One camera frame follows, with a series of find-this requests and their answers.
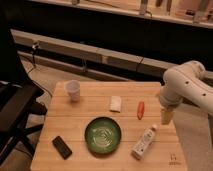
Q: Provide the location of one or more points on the cream cylindrical pusher tool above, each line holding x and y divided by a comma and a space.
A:
166, 115

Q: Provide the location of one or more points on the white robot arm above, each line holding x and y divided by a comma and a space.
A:
184, 81

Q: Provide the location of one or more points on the green ceramic bowl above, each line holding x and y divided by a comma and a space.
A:
102, 135

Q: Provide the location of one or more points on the white lotion bottle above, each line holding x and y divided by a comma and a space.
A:
145, 140

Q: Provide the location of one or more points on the white folded napkin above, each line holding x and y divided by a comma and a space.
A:
115, 103

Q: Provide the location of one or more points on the wooden table board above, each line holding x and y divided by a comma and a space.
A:
69, 120

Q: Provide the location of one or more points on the white plastic cup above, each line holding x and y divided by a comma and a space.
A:
72, 88

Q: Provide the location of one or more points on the black phone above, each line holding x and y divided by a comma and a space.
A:
62, 147

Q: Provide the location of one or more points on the black chair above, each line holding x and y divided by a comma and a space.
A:
18, 96

